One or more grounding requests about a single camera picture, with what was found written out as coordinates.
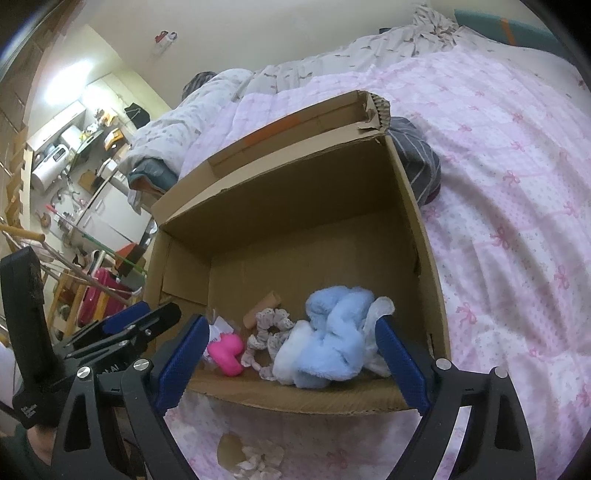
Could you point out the cardboard box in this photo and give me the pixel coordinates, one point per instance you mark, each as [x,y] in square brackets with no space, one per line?
[300,240]

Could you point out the white counter cabinet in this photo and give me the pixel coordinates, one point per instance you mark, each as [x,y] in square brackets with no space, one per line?
[120,217]

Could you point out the black hanging garment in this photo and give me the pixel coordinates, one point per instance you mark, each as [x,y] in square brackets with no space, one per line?
[137,115]

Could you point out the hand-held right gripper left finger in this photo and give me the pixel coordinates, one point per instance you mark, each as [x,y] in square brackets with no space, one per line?
[182,364]

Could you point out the blue plush toy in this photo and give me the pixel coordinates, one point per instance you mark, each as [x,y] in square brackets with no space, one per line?
[332,341]

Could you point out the small white floral cloth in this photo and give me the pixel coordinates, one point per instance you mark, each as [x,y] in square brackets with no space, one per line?
[261,459]

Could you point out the teal mat with orange stripe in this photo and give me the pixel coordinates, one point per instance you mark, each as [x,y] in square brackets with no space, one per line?
[508,27]

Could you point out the white plastic bag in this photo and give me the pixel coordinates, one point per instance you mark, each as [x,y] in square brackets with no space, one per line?
[381,309]

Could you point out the red yellow storage boxes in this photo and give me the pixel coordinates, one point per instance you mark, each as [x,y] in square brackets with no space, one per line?
[99,295]

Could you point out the dark grey cushion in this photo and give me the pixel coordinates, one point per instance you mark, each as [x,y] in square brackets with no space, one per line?
[198,83]

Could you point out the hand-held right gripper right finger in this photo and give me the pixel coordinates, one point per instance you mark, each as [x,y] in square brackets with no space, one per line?
[401,364]

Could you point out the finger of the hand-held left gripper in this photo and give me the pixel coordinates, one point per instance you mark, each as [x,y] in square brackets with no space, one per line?
[127,317]
[161,316]

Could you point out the cardboard tube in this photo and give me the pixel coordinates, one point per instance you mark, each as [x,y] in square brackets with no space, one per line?
[263,307]

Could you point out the white water heater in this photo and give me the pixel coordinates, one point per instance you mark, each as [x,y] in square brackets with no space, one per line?
[48,166]

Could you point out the person's left forearm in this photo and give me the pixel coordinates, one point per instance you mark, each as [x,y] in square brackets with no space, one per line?
[18,457]

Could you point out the white printed bedsheet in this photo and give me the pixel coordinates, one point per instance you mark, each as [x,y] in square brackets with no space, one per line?
[554,64]

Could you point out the pink bow-print quilt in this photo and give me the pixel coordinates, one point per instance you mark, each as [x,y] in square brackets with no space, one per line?
[508,207]

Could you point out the white floral duvet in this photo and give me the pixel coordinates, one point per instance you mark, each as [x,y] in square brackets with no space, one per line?
[207,101]

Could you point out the cluttered wall shelf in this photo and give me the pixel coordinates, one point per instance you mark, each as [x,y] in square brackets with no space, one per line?
[87,131]

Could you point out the pink rubber duck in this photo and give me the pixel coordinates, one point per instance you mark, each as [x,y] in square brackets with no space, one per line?
[226,353]

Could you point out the clear plastic bag with tag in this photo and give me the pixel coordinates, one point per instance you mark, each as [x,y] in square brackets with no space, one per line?
[219,328]

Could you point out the grey orange folded blanket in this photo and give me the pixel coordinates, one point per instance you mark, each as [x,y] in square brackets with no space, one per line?
[152,175]

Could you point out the dark striped cloth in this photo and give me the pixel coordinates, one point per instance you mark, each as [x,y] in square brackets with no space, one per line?
[415,157]

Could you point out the orange dustpan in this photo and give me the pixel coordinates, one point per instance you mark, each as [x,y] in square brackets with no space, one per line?
[131,258]

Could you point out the red white wall fixture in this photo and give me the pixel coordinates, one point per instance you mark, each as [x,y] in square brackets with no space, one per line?
[165,40]

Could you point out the white floral scrunchie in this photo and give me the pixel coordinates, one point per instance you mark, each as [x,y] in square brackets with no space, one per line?
[268,339]

